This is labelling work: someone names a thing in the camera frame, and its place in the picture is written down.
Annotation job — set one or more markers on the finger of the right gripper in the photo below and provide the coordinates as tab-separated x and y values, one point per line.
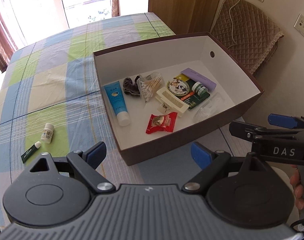
289	122
245	131

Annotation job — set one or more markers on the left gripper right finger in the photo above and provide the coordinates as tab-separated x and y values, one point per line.
216	166

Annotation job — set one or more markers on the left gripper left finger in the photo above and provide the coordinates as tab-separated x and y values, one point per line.
73	173

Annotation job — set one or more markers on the white pill bottle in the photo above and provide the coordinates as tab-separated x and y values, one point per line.
47	133

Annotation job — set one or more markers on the green lip balm tube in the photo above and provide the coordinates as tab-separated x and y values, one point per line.
30	151

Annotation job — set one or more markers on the purple lotion tube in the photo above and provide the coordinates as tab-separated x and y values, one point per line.
197	77

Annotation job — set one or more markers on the cream plastic hair claw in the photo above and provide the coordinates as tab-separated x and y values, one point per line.
170	103

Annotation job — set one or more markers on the blue hand cream tube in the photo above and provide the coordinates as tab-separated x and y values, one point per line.
116	99

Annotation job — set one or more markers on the bag of cotton swabs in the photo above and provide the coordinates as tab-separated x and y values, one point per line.
149	85

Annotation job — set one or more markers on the person's right hand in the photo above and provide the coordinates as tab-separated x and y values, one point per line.
298	188

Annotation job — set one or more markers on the clear plastic packet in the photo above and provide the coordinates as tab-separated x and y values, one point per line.
213	106

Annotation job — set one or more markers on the red snack packet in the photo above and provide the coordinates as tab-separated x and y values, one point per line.
161	123

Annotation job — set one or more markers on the green ointment blister card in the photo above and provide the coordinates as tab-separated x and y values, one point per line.
187	90

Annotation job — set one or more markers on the checkered bed sheet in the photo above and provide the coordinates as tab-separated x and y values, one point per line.
54	81

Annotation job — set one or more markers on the brown cardboard storage box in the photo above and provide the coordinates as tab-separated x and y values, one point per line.
169	56

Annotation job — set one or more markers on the dark brown hair scrunchie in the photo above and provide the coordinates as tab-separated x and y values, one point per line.
130	87

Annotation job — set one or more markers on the brown quilted cushion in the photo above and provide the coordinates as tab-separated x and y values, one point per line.
247	32

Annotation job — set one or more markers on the wooden wardrobe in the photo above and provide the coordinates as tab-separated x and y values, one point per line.
185	16

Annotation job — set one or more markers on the brown curtain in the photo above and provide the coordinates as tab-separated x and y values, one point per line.
7	46

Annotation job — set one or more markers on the wall data socket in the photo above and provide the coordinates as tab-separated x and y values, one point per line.
299	24

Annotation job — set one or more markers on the window frame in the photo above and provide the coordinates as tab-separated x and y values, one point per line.
57	15

